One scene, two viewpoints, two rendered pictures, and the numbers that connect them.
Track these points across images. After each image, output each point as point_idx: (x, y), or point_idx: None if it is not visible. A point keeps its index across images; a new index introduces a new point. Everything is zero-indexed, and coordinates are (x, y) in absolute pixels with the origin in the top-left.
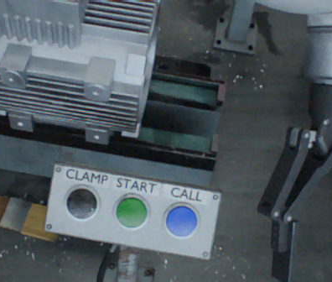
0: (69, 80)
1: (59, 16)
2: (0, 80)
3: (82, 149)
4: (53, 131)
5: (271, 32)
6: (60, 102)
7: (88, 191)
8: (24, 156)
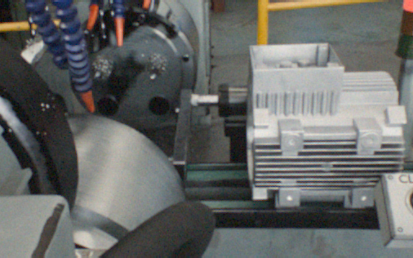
0: (340, 138)
1: (326, 83)
2: (277, 150)
3: (335, 229)
4: (308, 211)
5: None
6: (332, 162)
7: None
8: (274, 253)
